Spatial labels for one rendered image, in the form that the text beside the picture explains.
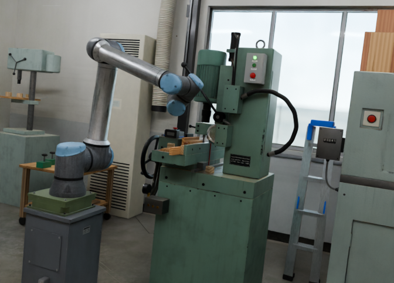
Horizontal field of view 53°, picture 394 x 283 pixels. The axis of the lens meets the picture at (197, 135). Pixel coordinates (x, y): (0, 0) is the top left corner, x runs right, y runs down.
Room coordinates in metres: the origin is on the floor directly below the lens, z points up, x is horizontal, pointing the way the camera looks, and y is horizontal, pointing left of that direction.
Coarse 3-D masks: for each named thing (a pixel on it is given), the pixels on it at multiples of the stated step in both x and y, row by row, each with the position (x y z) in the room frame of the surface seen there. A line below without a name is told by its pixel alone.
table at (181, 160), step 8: (152, 152) 2.17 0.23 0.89; (160, 152) 2.15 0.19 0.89; (168, 152) 2.13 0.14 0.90; (208, 152) 2.37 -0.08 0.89; (216, 152) 2.50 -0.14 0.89; (224, 152) 2.63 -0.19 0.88; (152, 160) 2.16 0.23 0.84; (160, 160) 2.14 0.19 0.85; (168, 160) 2.12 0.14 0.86; (176, 160) 2.10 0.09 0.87; (184, 160) 2.08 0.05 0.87; (192, 160) 2.17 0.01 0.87; (200, 160) 2.27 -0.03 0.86; (208, 160) 2.38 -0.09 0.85
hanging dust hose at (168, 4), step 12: (168, 0) 3.85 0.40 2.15; (168, 12) 3.84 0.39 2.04; (168, 24) 3.85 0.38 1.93; (168, 36) 3.86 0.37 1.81; (156, 48) 3.90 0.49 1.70; (168, 48) 3.86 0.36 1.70; (156, 60) 3.87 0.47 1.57; (168, 60) 3.87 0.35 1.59; (156, 96) 3.83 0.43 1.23; (156, 108) 3.83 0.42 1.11
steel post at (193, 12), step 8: (192, 0) 3.84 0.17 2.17; (200, 0) 3.87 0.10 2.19; (192, 8) 3.85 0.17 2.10; (200, 8) 3.88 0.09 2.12; (192, 16) 3.84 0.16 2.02; (192, 24) 3.84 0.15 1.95; (192, 32) 3.84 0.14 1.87; (192, 40) 3.83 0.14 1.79; (192, 48) 3.83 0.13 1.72; (184, 56) 3.86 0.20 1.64; (192, 56) 3.83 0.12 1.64; (192, 64) 3.84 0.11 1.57; (184, 72) 3.83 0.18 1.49; (192, 72) 3.86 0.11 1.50; (184, 112) 3.84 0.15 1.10; (184, 120) 3.83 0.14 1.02; (184, 128) 3.83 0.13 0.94; (184, 136) 3.83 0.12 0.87
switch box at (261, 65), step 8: (248, 56) 2.13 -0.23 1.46; (264, 56) 2.10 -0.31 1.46; (248, 64) 2.13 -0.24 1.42; (256, 64) 2.11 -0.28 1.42; (264, 64) 2.11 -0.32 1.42; (248, 72) 2.13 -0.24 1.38; (256, 72) 2.11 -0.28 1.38; (264, 72) 2.13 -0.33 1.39; (248, 80) 2.12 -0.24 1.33; (256, 80) 2.11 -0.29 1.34
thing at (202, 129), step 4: (196, 124) 2.39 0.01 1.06; (200, 124) 2.38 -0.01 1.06; (204, 124) 2.37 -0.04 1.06; (208, 124) 2.36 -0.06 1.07; (196, 128) 2.39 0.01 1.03; (200, 128) 2.38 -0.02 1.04; (204, 128) 2.37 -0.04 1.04; (196, 132) 2.38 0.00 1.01; (200, 132) 2.38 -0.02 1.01; (204, 132) 2.36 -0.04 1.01; (204, 136) 2.39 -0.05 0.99
